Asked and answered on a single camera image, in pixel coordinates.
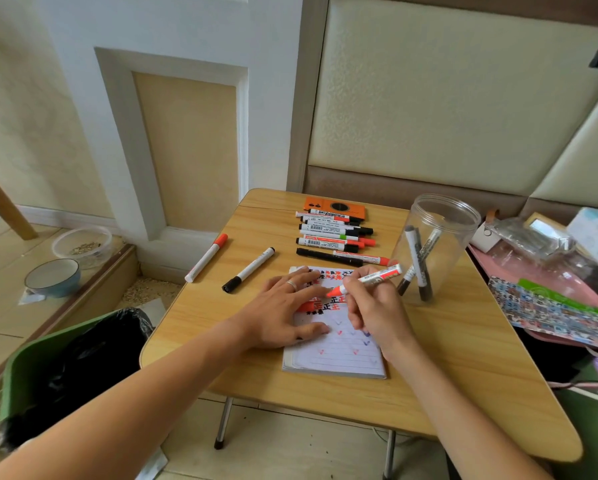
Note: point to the person's right hand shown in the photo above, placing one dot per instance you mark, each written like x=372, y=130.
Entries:
x=379, y=314

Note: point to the person's left hand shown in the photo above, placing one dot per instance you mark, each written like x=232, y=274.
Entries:
x=271, y=319

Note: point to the person's left thumb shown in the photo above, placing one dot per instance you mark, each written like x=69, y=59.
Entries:
x=313, y=331

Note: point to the person's right thumb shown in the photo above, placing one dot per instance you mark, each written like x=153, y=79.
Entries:
x=350, y=294

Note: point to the lined paper notebook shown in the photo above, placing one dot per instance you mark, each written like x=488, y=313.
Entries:
x=344, y=352

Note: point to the person's left forearm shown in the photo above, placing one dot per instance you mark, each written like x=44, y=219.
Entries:
x=108, y=419

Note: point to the person's right forearm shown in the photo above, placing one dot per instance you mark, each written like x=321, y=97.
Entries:
x=459, y=424

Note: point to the row of assorted pens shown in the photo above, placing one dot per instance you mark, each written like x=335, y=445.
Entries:
x=334, y=237

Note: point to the black grey marker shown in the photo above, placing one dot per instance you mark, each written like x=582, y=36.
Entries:
x=408, y=279
x=419, y=274

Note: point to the black cap white marker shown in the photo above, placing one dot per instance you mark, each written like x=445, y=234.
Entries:
x=249, y=270

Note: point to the orange cardboard box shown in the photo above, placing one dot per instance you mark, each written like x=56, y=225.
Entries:
x=314, y=203

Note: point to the clear plastic jar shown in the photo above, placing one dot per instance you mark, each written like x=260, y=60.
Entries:
x=449, y=229

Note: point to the metal table leg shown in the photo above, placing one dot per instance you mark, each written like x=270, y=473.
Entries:
x=224, y=422
x=389, y=454

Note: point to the red cap white marker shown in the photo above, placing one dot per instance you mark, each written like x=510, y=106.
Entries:
x=206, y=258

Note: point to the pink tray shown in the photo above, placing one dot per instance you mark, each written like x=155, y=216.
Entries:
x=481, y=262

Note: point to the small white box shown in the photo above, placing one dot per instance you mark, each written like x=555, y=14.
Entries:
x=481, y=237

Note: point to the patterned sticker sheet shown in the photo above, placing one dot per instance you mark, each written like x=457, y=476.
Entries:
x=534, y=312

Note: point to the white paper sheet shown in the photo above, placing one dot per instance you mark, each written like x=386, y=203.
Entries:
x=153, y=465

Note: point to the large clear plastic container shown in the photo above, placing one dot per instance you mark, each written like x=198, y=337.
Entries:
x=559, y=274

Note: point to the green plastic packet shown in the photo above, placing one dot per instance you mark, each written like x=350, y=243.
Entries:
x=569, y=299

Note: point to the black bin bag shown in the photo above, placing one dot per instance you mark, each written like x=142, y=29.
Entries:
x=93, y=359

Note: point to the beige padded headboard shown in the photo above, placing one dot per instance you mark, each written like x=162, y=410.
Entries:
x=444, y=94

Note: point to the clear plastic food container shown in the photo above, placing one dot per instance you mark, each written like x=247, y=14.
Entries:
x=82, y=247

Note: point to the pale blue tissue pack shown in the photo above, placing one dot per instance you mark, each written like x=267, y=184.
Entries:
x=596, y=237

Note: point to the blue ceramic bowl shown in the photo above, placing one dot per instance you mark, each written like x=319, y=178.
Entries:
x=52, y=277

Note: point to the green fabric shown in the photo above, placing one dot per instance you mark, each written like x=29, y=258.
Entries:
x=594, y=434

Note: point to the green trash bin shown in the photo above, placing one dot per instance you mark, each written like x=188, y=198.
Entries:
x=23, y=369

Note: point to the wooden furniture leg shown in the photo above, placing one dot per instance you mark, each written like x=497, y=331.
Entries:
x=3, y=204

